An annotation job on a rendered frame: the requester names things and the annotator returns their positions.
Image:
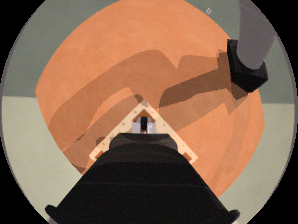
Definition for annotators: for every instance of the brown and cream chessboard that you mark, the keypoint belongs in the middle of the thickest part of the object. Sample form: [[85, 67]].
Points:
[[125, 126]]

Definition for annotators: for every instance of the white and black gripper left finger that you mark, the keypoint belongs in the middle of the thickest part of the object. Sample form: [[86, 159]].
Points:
[[137, 126]]

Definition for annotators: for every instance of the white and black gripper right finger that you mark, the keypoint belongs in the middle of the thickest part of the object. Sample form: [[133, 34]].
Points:
[[150, 126]]

